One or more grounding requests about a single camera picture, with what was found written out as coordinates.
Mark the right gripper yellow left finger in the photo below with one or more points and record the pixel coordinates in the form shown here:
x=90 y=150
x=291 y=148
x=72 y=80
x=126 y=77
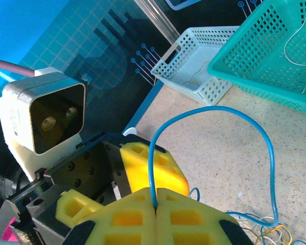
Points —
x=127 y=224

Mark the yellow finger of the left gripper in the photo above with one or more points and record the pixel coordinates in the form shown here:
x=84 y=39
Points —
x=71 y=206
x=168 y=176

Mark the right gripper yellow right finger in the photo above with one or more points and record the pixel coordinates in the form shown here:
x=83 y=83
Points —
x=188 y=224

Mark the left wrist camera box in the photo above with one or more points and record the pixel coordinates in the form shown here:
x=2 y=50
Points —
x=55 y=120

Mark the white perforated plastic basket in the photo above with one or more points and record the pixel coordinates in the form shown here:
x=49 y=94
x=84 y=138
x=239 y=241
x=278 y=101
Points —
x=211 y=51

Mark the pink goblet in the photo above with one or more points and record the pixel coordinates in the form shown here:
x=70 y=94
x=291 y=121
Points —
x=11 y=229

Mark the aluminium frame post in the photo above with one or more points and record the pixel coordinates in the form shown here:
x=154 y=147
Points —
x=158 y=18

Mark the teal perforated plastic basket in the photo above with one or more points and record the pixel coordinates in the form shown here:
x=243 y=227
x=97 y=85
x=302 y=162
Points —
x=293 y=15

